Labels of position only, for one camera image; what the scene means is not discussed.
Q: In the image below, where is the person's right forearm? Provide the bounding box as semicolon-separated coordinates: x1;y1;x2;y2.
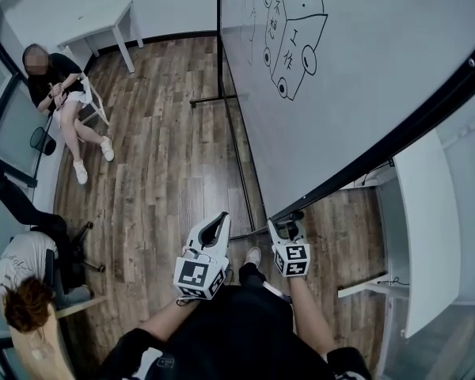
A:
288;275;337;358

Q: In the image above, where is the black office chair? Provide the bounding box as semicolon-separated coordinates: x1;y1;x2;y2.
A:
0;158;106;292

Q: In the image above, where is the white standing desk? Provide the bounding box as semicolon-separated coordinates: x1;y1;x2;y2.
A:
391;128;461;340

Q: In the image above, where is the black-framed rolling whiteboard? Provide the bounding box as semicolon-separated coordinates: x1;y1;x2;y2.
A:
189;0;475;241

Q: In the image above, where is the small white table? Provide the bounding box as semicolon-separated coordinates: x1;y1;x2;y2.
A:
59;0;145;74

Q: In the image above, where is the white power strip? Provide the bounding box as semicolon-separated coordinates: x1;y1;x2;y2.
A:
337;284;381;299

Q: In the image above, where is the black mesh waste bin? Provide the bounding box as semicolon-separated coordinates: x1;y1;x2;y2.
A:
29;127;58;157

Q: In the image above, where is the black power cable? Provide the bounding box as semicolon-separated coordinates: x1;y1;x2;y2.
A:
375;276;411;288

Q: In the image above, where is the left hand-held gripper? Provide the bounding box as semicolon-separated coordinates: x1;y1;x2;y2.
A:
173;211;232;301

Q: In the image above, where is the white wooden chair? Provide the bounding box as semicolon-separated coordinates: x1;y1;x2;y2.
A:
57;45;111;127

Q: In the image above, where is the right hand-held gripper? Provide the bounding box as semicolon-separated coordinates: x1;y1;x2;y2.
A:
267;218;311;278

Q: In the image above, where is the black-framed window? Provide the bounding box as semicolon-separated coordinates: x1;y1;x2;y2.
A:
0;17;51;189

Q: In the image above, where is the light wooden desk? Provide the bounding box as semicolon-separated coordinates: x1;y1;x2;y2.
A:
9;294;108;380

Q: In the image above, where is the person's left forearm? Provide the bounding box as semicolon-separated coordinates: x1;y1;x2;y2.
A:
136;297;201;344

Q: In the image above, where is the person's black clothing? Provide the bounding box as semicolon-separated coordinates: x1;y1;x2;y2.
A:
98;263;373;380

